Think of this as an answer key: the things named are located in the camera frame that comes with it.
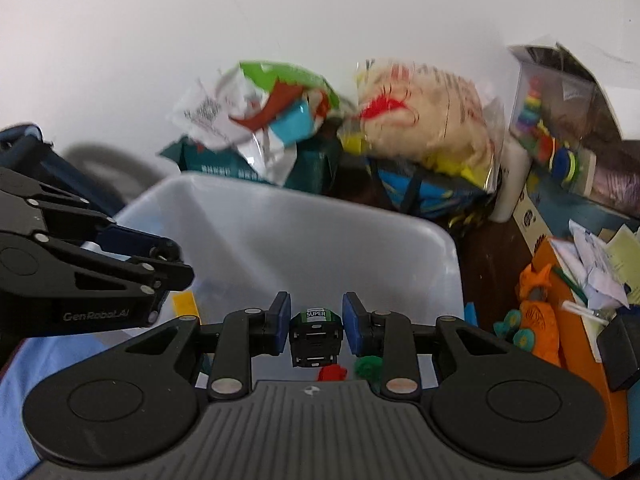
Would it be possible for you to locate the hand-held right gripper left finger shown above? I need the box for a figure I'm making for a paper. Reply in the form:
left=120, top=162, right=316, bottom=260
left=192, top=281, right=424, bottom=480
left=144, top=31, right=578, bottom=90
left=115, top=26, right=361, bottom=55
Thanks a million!
left=111, top=292, right=292, bottom=401

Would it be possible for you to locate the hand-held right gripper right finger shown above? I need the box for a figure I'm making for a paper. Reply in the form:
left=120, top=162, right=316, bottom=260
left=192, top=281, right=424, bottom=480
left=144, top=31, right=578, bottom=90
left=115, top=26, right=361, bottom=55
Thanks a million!
left=342, top=291, right=527, bottom=400

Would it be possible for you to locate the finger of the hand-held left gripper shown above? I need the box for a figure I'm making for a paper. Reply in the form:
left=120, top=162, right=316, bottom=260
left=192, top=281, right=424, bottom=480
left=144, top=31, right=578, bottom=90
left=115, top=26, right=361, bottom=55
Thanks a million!
left=35, top=232, right=195, bottom=327
left=0, top=167, right=182, bottom=264

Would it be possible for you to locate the black green toy car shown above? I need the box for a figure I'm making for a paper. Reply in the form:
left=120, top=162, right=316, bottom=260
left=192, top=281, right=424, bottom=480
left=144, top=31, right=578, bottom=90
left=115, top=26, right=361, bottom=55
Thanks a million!
left=290, top=307, right=344, bottom=368

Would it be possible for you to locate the translucent white plastic bin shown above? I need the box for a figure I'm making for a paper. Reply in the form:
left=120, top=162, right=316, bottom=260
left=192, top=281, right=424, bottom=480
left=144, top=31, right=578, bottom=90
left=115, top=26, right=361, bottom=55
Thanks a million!
left=112, top=172, right=464, bottom=392

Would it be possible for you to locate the yellow flat piece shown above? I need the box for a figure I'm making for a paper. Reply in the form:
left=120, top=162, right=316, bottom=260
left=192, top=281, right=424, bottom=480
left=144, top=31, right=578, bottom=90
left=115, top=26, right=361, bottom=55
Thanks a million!
left=173, top=291, right=199, bottom=319

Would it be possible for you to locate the small green toy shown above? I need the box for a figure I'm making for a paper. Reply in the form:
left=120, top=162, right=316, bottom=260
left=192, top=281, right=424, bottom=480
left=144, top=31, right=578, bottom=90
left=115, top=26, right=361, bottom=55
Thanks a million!
left=354, top=355, right=384, bottom=389

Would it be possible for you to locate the light blue cloth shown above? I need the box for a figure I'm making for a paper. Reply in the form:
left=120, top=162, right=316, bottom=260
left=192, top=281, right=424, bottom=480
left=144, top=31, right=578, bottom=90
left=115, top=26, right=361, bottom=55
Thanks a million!
left=0, top=329, right=132, bottom=472

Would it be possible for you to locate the blue and yellow package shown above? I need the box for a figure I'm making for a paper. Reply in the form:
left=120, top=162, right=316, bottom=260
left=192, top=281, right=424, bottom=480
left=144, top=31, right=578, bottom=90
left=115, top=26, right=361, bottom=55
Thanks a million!
left=372, top=160, right=493, bottom=231

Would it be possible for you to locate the teal cardboard box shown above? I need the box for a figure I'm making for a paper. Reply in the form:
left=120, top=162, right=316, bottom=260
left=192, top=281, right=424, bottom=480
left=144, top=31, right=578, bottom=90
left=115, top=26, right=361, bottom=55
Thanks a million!
left=159, top=136, right=343, bottom=196

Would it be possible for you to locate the teal toy piece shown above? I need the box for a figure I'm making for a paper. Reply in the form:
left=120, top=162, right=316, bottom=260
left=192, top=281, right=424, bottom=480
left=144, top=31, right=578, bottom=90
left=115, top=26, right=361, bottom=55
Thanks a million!
left=493, top=309, right=537, bottom=351

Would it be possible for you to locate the crumpled colourful snack bag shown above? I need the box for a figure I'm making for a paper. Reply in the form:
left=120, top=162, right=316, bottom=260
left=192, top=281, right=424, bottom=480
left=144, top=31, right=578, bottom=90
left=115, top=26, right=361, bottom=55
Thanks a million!
left=171, top=61, right=341, bottom=186

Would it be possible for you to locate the orange toy figure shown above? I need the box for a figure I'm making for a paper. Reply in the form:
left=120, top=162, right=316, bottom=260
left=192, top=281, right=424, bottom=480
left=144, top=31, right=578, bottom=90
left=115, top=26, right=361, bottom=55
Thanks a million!
left=516, top=263, right=562, bottom=367

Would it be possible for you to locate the white bottle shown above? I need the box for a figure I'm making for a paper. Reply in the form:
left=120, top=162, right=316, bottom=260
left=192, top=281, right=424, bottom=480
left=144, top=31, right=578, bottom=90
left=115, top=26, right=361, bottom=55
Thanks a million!
left=488, top=140, right=531, bottom=224

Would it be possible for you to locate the yellowish noodle snack bag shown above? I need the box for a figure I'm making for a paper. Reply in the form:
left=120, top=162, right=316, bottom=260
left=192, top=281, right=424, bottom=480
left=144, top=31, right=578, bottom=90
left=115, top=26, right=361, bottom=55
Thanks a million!
left=338, top=59, right=506, bottom=191

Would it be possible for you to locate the orange box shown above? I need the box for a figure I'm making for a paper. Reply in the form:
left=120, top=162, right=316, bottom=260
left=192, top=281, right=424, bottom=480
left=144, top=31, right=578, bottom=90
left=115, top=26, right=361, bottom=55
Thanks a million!
left=531, top=237, right=633, bottom=478

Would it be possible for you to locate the pile of crumpled papers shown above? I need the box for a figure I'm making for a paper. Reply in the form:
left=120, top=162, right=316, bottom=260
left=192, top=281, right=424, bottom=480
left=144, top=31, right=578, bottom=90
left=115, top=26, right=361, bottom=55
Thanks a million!
left=550, top=219, right=640, bottom=321

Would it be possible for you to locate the black box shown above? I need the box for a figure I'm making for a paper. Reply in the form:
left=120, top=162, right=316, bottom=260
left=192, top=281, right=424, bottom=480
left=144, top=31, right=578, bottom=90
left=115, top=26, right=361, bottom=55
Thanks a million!
left=597, top=311, right=640, bottom=393

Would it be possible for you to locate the clear box of colourful toys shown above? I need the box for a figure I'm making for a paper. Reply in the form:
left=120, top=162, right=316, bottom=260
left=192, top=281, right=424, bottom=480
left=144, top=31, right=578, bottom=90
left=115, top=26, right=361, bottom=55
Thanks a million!
left=507, top=42, right=640, bottom=201

